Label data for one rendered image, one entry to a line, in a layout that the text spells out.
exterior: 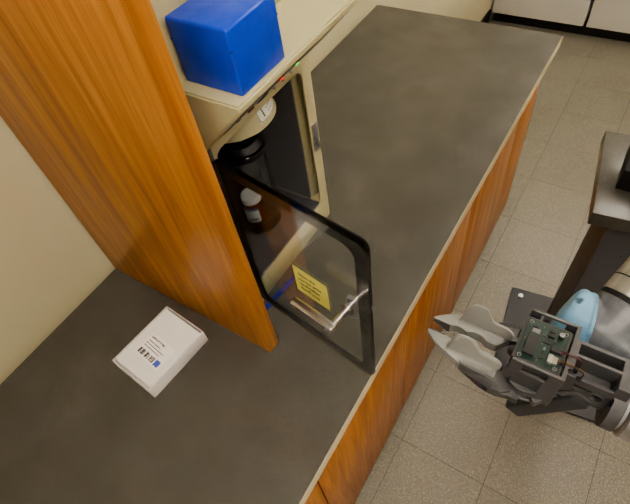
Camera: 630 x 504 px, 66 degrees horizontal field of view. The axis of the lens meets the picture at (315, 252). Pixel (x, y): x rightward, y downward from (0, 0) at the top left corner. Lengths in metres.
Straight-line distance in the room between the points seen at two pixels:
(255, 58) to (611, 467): 1.80
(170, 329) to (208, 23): 0.68
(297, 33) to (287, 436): 0.70
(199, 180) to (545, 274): 1.93
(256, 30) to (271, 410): 0.68
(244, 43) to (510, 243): 1.98
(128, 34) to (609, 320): 0.62
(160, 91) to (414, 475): 1.62
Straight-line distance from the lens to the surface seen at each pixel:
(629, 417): 0.60
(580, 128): 3.16
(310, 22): 0.80
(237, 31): 0.63
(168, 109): 0.59
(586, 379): 0.58
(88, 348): 1.22
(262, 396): 1.02
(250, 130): 0.91
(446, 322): 0.63
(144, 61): 0.57
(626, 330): 0.68
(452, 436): 1.97
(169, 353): 1.08
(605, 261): 1.56
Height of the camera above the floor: 1.87
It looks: 52 degrees down
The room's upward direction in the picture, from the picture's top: 11 degrees counter-clockwise
